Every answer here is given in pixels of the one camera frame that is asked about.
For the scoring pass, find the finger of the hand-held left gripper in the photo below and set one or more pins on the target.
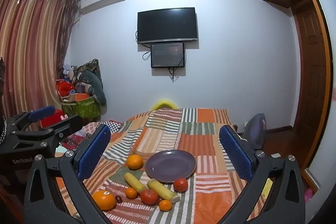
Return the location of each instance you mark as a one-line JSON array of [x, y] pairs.
[[67, 125], [42, 112]]

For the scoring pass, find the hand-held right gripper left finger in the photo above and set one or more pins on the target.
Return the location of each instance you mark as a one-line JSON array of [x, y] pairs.
[[94, 153]]

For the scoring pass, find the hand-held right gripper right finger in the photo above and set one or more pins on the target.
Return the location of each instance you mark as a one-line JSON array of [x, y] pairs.
[[235, 153]]

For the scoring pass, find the short yellow corn piece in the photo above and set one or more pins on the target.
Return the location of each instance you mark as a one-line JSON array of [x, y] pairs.
[[132, 180]]

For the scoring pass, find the large orange with sticker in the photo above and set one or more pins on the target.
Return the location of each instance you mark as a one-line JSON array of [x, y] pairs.
[[104, 200]]

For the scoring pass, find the small tangerine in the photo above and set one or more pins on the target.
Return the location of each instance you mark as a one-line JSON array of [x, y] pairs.
[[165, 205], [131, 193]]

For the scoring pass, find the red tomato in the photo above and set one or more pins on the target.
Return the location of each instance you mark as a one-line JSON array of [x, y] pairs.
[[180, 185]]

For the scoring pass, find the dark purple plate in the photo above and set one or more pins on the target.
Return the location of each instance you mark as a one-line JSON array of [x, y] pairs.
[[168, 166]]

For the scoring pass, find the red apple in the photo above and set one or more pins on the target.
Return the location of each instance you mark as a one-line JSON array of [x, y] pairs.
[[149, 197]]

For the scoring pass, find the long yellow corn piece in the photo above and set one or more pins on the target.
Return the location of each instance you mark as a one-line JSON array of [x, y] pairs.
[[160, 187]]

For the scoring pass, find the red box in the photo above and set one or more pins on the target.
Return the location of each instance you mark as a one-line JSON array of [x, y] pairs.
[[51, 120]]

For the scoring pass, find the floral printed cloth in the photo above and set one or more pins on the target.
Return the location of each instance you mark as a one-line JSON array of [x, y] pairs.
[[76, 138]]

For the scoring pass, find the green storage box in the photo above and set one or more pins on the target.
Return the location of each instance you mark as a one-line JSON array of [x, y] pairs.
[[84, 108]]

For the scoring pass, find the black white checkered cloth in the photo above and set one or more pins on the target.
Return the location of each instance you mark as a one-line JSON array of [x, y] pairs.
[[113, 126]]

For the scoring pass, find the striped patchwork blanket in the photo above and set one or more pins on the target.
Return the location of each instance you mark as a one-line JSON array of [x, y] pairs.
[[204, 140]]

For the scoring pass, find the red plastic bag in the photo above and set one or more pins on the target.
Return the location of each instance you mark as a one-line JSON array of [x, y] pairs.
[[64, 88]]

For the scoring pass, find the white paper slip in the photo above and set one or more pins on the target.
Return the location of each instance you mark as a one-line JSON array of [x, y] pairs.
[[276, 155]]

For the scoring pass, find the grey plush toy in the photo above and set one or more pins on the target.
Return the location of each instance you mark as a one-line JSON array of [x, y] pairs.
[[95, 87]]

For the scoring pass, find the dark patterned cushion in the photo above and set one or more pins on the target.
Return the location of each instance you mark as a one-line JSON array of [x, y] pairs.
[[89, 66]]

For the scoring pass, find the striped red curtain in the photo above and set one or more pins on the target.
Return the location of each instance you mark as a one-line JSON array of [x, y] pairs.
[[31, 43]]

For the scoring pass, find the yellow curved plastic object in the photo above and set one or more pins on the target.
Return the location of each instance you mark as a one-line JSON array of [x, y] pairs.
[[164, 103]]

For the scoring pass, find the brown wooden door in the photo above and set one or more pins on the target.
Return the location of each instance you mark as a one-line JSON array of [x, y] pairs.
[[309, 82]]

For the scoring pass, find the small black monitor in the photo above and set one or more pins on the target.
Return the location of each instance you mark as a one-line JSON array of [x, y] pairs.
[[168, 54]]

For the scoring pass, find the black wall television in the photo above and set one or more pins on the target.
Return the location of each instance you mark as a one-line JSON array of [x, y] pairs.
[[167, 25]]

